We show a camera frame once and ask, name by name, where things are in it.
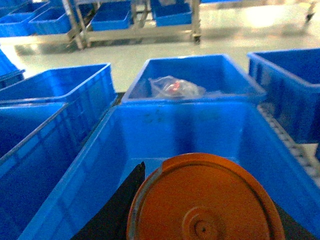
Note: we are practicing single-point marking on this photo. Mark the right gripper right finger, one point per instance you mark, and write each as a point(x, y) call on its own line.
point(292, 229)

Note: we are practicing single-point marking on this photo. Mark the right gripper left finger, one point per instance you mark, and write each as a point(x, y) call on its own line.
point(110, 223)

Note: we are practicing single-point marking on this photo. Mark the orange round cap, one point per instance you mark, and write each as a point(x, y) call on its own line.
point(201, 196)

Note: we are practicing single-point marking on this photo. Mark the far steel shelf rack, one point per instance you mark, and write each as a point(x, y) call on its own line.
point(110, 20)

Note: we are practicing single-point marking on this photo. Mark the empty blue plastic bin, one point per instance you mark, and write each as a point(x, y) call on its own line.
point(131, 134)

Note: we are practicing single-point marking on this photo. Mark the blue plastic bin left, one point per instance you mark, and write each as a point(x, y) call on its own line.
point(38, 142)

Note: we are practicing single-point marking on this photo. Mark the clear plastic bag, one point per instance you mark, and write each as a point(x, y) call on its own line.
point(170, 87)

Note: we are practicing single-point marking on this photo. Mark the blue bin far right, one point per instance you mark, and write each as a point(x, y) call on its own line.
point(291, 79)

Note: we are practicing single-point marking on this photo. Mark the blue bin with plastic bag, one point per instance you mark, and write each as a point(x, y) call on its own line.
point(223, 79)

